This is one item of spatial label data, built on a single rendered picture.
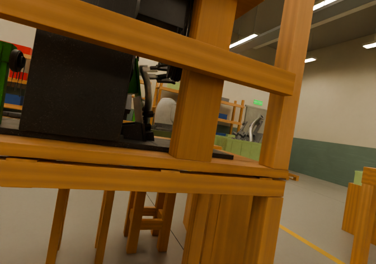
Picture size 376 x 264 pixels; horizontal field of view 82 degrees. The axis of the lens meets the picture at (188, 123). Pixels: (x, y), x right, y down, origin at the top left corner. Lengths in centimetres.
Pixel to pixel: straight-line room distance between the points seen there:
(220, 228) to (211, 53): 139
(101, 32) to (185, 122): 37
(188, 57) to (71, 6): 34
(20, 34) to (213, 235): 642
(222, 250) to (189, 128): 133
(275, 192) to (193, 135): 46
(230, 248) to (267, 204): 97
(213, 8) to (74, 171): 70
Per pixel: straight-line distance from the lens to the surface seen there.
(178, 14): 89
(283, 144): 102
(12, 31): 712
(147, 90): 99
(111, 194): 159
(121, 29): 69
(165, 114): 175
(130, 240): 187
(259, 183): 97
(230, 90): 813
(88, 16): 69
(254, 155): 180
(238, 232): 191
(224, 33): 87
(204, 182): 82
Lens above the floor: 100
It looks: 1 degrees up
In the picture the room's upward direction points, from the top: 9 degrees clockwise
